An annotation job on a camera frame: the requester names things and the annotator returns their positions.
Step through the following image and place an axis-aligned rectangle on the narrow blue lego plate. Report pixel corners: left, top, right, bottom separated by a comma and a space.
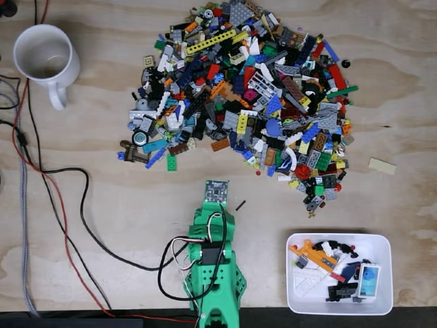
145, 147, 167, 169

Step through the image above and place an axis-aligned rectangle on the teal lego plate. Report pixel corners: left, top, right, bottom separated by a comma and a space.
142, 139, 166, 154

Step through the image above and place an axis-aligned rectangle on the dark brown lego piece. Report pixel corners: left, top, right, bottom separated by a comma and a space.
123, 144, 152, 163

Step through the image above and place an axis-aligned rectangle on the grey studded lego plate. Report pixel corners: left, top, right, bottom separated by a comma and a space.
223, 111, 240, 133

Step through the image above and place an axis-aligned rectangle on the black lego wheel silver hub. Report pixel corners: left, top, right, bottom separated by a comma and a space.
132, 130, 150, 148

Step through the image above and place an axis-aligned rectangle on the white curved lego arch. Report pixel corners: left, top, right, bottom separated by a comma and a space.
283, 146, 298, 171

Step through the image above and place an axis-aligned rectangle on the red lego gear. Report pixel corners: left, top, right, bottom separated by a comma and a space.
294, 163, 311, 180

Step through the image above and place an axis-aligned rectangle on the orange lego assembly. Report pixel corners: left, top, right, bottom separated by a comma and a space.
288, 239, 339, 274

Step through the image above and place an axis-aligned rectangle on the blue round lego dish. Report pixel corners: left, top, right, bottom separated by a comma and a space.
265, 118, 283, 137

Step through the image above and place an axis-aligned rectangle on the white lego plate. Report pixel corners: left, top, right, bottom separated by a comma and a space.
293, 269, 330, 300

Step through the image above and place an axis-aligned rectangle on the dark green lego plate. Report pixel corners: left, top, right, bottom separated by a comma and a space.
314, 152, 333, 172

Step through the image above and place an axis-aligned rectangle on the blue lego wedge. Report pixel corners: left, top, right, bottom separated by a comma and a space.
265, 94, 284, 116

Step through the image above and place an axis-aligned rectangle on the white lattice lego piece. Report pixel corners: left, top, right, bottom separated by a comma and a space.
245, 70, 279, 100

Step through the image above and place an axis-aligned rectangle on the dark blue lego piece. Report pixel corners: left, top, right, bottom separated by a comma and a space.
341, 262, 362, 283

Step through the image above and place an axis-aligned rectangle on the black lego assembly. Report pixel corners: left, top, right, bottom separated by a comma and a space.
326, 283, 358, 303

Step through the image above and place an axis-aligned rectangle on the reddish brown lego plate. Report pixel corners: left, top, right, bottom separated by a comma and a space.
281, 75, 305, 102

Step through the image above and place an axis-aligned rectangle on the white blue printed lego box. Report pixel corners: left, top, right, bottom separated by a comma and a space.
355, 262, 381, 299

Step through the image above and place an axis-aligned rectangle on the tan lego plate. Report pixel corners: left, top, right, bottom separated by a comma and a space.
367, 157, 398, 176

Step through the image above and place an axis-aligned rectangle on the long green lego plate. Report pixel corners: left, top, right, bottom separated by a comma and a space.
326, 85, 360, 100

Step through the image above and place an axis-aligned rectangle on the white plastic bin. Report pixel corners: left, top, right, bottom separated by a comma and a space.
285, 232, 393, 316

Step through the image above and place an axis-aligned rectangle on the long red lego brick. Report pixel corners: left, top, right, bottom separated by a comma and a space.
328, 64, 349, 90

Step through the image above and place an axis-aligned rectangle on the light grey long plate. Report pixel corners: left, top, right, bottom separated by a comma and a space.
128, 109, 158, 120

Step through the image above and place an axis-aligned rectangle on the yellow technic beam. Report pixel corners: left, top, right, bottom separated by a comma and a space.
186, 29, 238, 55

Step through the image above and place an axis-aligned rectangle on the large grey wedge plate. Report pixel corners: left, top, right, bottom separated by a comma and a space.
228, 0, 257, 27

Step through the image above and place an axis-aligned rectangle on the white ceramic mug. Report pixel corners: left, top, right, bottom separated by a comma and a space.
12, 23, 81, 111

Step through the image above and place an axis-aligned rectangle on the black object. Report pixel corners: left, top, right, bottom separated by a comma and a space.
0, 0, 18, 18

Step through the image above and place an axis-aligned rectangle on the servo wire bundle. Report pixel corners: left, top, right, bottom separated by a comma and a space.
167, 211, 228, 273

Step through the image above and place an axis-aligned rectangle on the camera circuit board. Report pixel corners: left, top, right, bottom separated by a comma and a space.
203, 180, 229, 204

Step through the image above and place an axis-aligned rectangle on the thin black cable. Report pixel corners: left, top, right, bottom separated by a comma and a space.
26, 79, 113, 310

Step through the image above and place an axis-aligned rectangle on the thick black cable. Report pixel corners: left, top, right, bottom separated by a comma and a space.
0, 118, 188, 271

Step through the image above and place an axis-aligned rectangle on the black curved lego chain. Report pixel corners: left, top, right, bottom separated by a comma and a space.
312, 240, 359, 259

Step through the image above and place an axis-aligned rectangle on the grey braided cable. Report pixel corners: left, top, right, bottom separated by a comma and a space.
0, 77, 38, 317

